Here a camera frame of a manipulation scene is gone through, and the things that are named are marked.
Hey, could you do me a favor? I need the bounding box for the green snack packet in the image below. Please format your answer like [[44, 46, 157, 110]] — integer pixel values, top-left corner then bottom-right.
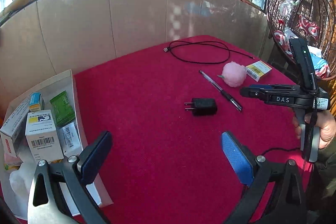
[[50, 91, 75, 127]]

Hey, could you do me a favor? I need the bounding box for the small blue white box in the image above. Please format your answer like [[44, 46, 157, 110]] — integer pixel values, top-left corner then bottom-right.
[[29, 92, 45, 113]]

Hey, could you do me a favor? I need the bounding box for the black power adapter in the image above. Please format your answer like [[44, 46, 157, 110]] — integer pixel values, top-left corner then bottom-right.
[[185, 98, 218, 116]]

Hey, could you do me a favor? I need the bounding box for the small yellow label box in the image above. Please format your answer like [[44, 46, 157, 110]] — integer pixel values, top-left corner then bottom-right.
[[246, 60, 272, 82]]

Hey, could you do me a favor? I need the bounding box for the white blue medicine box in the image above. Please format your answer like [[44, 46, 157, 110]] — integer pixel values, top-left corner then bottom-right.
[[25, 110, 64, 163]]

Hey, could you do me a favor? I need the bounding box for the white shallow box tray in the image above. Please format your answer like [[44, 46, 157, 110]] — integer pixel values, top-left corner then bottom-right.
[[0, 69, 114, 221]]

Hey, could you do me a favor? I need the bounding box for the wicker hanging chair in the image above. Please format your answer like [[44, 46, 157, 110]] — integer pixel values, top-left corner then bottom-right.
[[266, 0, 335, 81]]

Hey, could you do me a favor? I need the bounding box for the pink box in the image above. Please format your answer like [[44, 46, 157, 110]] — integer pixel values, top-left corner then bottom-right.
[[4, 153, 22, 170]]

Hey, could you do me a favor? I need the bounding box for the black pen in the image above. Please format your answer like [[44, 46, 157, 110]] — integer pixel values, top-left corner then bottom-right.
[[199, 70, 243, 112]]

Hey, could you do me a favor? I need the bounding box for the long white grey box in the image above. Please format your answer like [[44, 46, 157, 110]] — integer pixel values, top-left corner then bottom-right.
[[1, 96, 30, 157]]

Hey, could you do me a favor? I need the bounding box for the white plush rabbit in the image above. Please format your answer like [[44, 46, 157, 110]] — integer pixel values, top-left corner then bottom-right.
[[9, 147, 37, 204]]

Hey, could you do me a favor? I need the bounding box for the pink pompom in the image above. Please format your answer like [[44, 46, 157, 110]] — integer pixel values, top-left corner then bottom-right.
[[218, 61, 247, 88]]

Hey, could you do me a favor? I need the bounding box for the white barcode packet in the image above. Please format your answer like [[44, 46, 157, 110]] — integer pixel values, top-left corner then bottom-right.
[[58, 122, 82, 157]]

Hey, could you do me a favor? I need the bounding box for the black usb cable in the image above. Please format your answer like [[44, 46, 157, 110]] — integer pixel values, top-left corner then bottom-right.
[[163, 40, 255, 65]]

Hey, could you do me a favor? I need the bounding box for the person's right hand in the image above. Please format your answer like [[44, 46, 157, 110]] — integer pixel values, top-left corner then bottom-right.
[[292, 110, 336, 149]]

